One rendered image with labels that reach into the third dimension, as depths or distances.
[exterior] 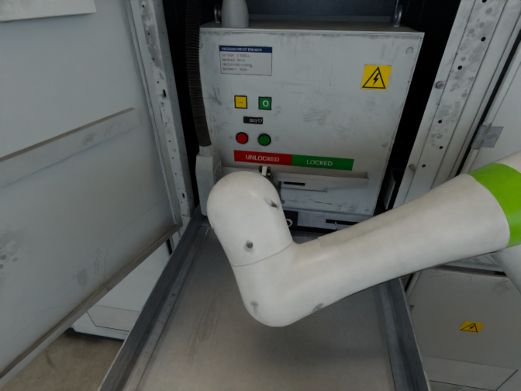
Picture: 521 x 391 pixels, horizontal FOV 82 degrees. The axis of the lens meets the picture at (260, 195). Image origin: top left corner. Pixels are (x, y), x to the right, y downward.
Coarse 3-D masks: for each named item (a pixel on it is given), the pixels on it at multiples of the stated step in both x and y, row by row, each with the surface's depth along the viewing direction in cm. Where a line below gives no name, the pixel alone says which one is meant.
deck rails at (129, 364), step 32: (192, 224) 88; (192, 256) 84; (160, 288) 71; (384, 288) 75; (160, 320) 68; (384, 320) 68; (128, 352) 59; (416, 352) 56; (128, 384) 57; (416, 384) 55
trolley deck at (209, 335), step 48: (192, 288) 76; (192, 336) 65; (240, 336) 65; (288, 336) 65; (336, 336) 65; (384, 336) 65; (144, 384) 58; (192, 384) 58; (240, 384) 58; (288, 384) 58; (336, 384) 58; (384, 384) 58
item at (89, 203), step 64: (0, 0) 42; (64, 0) 49; (0, 64) 46; (64, 64) 54; (128, 64) 66; (0, 128) 48; (64, 128) 57; (128, 128) 68; (0, 192) 51; (64, 192) 61; (128, 192) 76; (0, 256) 54; (64, 256) 65; (128, 256) 82; (0, 320) 57; (64, 320) 69; (0, 384) 57
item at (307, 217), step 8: (288, 208) 89; (296, 208) 89; (376, 208) 89; (304, 216) 90; (312, 216) 89; (320, 216) 89; (328, 216) 88; (336, 216) 88; (344, 216) 87; (352, 216) 87; (360, 216) 86; (368, 216) 86; (304, 224) 91; (312, 224) 91; (320, 224) 90; (328, 224) 90; (344, 224) 89; (352, 224) 88
